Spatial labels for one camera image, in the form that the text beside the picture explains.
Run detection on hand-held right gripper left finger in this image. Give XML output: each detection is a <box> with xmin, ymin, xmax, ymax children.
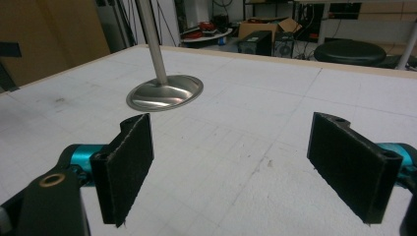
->
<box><xmin>70</xmin><ymin>112</ymin><xmax>155</xmax><ymax>229</ymax></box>

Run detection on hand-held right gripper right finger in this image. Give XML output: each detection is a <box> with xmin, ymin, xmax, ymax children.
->
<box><xmin>306</xmin><ymin>111</ymin><xmax>415</xmax><ymax>226</ymax></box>

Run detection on silver metal utensil rack stand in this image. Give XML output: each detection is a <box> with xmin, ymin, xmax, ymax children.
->
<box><xmin>125</xmin><ymin>0</ymin><xmax>205</xmax><ymax>113</ymax></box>

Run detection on white grid mat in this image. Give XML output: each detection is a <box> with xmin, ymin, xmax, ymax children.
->
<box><xmin>0</xmin><ymin>44</ymin><xmax>417</xmax><ymax>236</ymax></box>

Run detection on black round stool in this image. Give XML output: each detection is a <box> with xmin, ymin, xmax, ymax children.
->
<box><xmin>313</xmin><ymin>37</ymin><xmax>388</xmax><ymax>68</ymax></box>

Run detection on white stand pole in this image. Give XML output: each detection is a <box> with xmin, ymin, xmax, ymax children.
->
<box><xmin>395</xmin><ymin>22</ymin><xmax>417</xmax><ymax>71</ymax></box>

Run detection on small black computer tower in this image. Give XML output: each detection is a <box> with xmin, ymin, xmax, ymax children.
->
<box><xmin>272</xmin><ymin>30</ymin><xmax>296</xmax><ymax>60</ymax></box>

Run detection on brown board panel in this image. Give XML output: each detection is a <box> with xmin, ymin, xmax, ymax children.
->
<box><xmin>0</xmin><ymin>0</ymin><xmax>111</xmax><ymax>89</ymax></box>

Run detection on large black computer tower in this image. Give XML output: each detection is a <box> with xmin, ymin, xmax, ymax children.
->
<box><xmin>237</xmin><ymin>29</ymin><xmax>273</xmax><ymax>57</ymax></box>

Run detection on white round table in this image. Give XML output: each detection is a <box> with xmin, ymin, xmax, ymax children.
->
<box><xmin>179</xmin><ymin>27</ymin><xmax>234</xmax><ymax>44</ymax></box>

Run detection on open cardboard box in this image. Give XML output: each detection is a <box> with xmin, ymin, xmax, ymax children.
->
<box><xmin>238</xmin><ymin>16</ymin><xmax>303</xmax><ymax>41</ymax></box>

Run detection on black metal frame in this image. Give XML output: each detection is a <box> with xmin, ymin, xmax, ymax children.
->
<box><xmin>0</xmin><ymin>41</ymin><xmax>23</xmax><ymax>93</ymax></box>

